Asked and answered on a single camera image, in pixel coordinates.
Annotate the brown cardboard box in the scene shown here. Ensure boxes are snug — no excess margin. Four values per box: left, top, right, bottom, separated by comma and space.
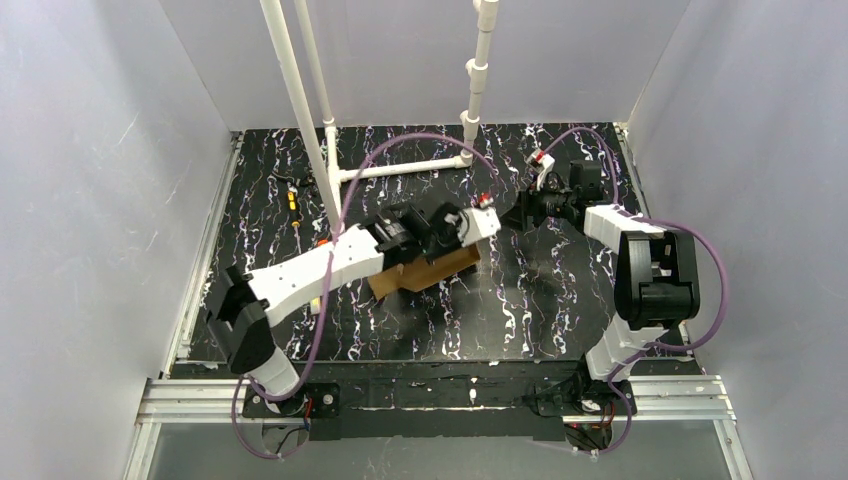
367, 245, 480, 300

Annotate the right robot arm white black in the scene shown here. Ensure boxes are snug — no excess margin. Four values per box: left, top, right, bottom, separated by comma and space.
501, 150, 700, 383

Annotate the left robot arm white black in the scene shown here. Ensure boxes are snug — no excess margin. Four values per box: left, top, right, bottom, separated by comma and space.
205, 202, 474, 401

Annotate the black small tool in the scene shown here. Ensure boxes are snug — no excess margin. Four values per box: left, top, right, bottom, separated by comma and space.
271, 172, 315, 188

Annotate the yellow black screwdriver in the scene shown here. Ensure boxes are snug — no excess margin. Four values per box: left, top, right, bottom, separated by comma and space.
286, 187, 302, 228

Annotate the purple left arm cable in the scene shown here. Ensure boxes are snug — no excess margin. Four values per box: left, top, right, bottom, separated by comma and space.
230, 132, 501, 462

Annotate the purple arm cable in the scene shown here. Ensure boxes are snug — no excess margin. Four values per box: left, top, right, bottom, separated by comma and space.
539, 125, 730, 458
230, 132, 501, 462

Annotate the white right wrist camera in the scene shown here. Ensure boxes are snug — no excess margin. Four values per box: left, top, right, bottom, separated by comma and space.
525, 149, 555, 190

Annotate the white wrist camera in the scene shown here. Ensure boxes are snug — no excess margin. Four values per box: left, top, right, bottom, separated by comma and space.
457, 207, 501, 247
525, 149, 555, 190

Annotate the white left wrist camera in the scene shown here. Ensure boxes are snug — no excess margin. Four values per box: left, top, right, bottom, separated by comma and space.
457, 207, 501, 247

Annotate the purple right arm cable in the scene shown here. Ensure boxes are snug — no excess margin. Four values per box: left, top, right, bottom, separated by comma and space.
539, 125, 730, 458

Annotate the white PVC pipe frame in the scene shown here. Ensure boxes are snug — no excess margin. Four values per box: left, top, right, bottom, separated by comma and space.
259, 1, 500, 225

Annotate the aluminium front rail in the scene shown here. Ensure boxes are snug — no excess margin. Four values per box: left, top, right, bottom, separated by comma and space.
124, 374, 753, 479

